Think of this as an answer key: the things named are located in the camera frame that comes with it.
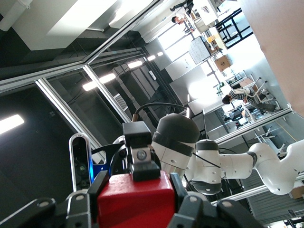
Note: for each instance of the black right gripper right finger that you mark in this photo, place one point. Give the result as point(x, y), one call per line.
point(202, 213)

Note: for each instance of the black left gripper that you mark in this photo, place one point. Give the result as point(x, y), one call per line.
point(118, 159)

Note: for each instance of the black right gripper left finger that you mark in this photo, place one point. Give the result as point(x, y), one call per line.
point(78, 209)

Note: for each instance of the red wooden block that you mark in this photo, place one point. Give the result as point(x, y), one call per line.
point(135, 202)

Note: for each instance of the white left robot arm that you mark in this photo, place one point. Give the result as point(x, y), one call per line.
point(175, 128)

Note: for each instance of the ceiling light panel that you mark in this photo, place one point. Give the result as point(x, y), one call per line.
point(10, 124)
point(135, 64)
point(98, 82)

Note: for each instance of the whiteboard with writing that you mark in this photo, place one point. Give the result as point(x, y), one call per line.
point(199, 50)

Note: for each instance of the person in striped shirt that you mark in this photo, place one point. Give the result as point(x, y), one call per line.
point(240, 95)

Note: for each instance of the cardboard box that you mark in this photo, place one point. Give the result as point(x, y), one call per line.
point(223, 63)

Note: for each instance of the seated person white shirt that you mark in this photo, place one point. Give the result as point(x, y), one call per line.
point(178, 18)

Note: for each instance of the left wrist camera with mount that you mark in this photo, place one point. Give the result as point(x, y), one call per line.
point(80, 161)

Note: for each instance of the aluminium enclosure frame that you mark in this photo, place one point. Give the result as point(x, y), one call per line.
point(71, 114)

